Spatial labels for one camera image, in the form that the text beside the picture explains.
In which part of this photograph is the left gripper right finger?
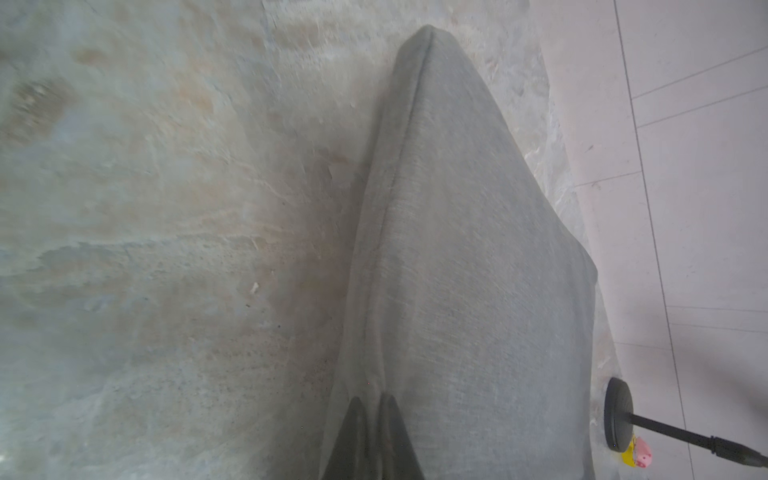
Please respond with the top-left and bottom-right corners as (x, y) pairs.
(378, 393), (425, 480)

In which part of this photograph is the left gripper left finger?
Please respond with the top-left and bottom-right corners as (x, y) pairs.
(322, 397), (374, 480)

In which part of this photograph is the grey laptop bag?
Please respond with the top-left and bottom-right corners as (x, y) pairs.
(320, 25), (597, 479)

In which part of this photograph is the black microphone stand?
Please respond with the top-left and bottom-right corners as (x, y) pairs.
(603, 377), (767, 468)

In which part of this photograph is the pink yellow toy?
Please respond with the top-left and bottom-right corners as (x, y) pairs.
(621, 436), (653, 469)

